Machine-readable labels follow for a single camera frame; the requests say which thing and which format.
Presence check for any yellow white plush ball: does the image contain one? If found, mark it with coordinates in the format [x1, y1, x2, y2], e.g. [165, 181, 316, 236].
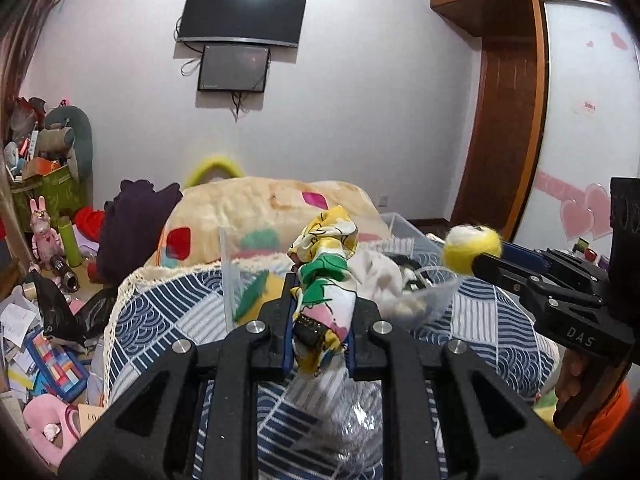
[442, 224, 502, 275]

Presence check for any silver mesh scrubber bag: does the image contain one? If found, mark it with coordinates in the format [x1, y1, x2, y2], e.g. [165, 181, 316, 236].
[286, 356, 383, 474]

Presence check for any white drawstring bag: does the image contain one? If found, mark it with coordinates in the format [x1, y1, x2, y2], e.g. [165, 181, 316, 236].
[348, 250, 427, 328]

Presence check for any floral yellow white cloth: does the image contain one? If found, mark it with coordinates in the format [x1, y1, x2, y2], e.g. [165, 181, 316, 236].
[288, 206, 358, 376]

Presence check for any clear plastic storage box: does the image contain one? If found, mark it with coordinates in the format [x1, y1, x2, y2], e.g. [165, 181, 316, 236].
[222, 214, 460, 330]

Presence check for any green knitted cloth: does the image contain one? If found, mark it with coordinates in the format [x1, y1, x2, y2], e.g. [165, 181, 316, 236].
[233, 271, 269, 324]

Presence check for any black strap pouch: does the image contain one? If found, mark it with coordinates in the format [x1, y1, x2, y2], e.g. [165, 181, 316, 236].
[390, 254, 433, 292]

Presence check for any person hand on gripper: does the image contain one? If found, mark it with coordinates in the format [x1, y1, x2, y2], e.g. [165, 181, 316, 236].
[555, 349, 588, 408]

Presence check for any navy patterned table cloth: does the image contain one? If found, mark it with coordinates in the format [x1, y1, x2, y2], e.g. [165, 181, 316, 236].
[104, 238, 560, 479]

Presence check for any black plastic bag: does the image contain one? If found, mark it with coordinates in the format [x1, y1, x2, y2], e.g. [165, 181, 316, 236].
[28, 271, 117, 344]

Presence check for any wooden wardrobe with door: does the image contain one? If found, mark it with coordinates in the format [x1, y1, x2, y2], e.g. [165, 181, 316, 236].
[429, 0, 612, 241]

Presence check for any beige patchwork blanket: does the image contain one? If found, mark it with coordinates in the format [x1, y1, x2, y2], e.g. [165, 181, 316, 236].
[146, 177, 390, 268]

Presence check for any black flashlight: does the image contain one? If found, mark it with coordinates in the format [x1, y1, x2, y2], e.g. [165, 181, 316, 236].
[50, 255, 79, 292]

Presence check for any green bottle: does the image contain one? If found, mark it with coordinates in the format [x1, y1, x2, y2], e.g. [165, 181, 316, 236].
[58, 216, 84, 268]

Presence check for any dark purple garment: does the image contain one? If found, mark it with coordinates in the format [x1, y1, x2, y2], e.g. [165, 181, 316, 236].
[96, 180, 182, 285]

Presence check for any pink rabbit figurine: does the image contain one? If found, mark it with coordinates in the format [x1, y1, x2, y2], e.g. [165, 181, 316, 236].
[29, 196, 64, 270]

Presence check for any red plush item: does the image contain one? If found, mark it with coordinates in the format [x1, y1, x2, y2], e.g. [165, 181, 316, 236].
[74, 206, 105, 243]

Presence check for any green cardboard box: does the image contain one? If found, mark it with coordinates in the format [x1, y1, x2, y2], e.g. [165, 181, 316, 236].
[10, 166, 88, 233]

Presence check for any grey green neck pillow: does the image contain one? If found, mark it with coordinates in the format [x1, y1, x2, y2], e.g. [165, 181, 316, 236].
[36, 105, 93, 182]

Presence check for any brown striped curtain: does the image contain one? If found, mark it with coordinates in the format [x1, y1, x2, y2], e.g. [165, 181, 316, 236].
[1, 0, 55, 130]

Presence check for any yellow plush ring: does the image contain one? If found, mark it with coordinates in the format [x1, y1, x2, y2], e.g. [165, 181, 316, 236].
[182, 154, 248, 190]

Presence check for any small black wall monitor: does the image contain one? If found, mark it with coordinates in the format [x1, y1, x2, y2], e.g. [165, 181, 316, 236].
[198, 44, 270, 93]

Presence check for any large black wall tv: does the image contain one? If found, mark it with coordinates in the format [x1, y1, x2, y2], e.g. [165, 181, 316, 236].
[177, 0, 307, 48]

